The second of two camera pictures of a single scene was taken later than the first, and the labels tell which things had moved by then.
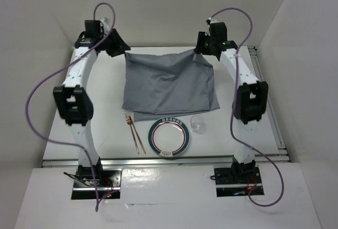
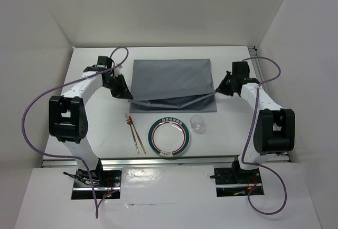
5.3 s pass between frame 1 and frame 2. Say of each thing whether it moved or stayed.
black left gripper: moved
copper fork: stayed
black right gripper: moved
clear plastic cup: stayed
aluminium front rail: stayed
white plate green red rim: stayed
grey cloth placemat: moved
